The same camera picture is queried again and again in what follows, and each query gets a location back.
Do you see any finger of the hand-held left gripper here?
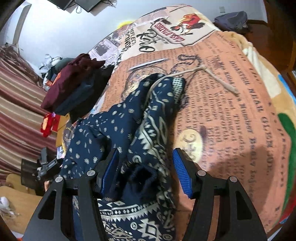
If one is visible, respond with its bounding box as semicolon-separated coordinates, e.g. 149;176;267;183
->
38;159;63;181

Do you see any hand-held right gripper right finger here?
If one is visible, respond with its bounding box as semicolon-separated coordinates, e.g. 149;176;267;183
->
173;148;268;241

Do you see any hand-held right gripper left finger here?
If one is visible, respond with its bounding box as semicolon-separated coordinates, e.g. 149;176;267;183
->
23;148;120;241

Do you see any navy patterned hoodie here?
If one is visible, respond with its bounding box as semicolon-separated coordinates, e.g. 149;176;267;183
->
62;65;240;241

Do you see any pile of loose clothes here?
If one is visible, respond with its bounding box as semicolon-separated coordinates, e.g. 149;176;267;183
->
39;54;70;87

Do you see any person's left hand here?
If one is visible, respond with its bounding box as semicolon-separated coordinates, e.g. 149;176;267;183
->
43;179;54;193

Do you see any tan cloth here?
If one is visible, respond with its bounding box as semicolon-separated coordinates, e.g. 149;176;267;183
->
0;174;48;233

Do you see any red plush flower bouquet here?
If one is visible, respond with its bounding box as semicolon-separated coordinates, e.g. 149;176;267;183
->
40;113;61;138

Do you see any striped curtain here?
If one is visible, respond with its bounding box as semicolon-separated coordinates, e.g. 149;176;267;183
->
0;44;59;181

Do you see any folded navy garment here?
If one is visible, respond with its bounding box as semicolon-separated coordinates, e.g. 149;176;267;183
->
54;80;94;115

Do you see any newspaper print blanket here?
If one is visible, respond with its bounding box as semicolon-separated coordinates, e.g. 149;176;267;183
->
89;3;294;235

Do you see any folded black garment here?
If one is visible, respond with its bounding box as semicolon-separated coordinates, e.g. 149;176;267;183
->
69;65;115;124

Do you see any folded maroon garment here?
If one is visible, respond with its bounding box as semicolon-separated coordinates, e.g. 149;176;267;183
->
40;54;105;112

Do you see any cartoon print fleece blanket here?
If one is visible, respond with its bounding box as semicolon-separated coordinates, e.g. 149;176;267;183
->
231;30;296;232

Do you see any dark bag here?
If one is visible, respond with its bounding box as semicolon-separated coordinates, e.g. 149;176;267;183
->
214;11;248;33

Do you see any small black monitor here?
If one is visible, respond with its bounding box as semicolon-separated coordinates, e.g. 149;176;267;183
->
76;0;103;13

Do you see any brown wooden door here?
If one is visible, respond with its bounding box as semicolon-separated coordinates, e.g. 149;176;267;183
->
264;0;296;77

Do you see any black wall television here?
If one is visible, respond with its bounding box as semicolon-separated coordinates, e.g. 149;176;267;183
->
47;0;77;11

